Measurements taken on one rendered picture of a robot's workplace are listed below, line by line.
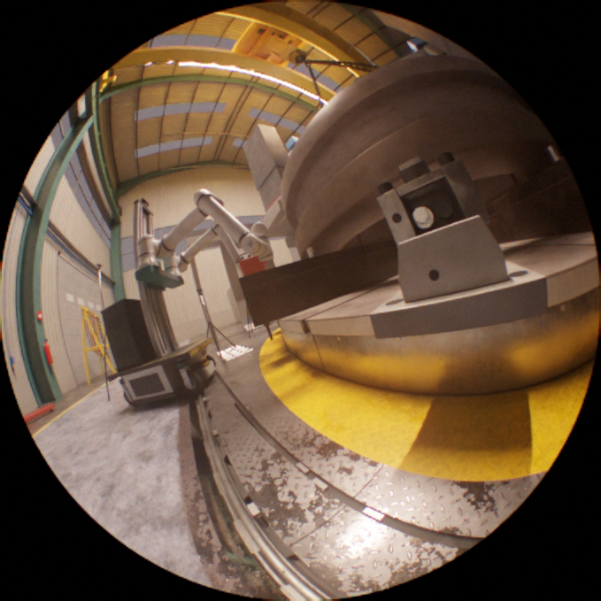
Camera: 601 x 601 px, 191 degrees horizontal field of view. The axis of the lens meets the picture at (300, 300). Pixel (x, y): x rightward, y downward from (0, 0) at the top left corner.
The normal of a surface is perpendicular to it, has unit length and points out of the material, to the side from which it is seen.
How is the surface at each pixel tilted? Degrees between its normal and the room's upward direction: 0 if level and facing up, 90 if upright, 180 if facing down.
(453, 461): 0
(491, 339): 90
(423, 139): 90
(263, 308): 90
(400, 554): 0
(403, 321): 90
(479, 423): 0
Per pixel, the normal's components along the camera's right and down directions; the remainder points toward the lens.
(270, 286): 0.28, -0.06
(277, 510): -0.32, -0.95
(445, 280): -0.73, 0.27
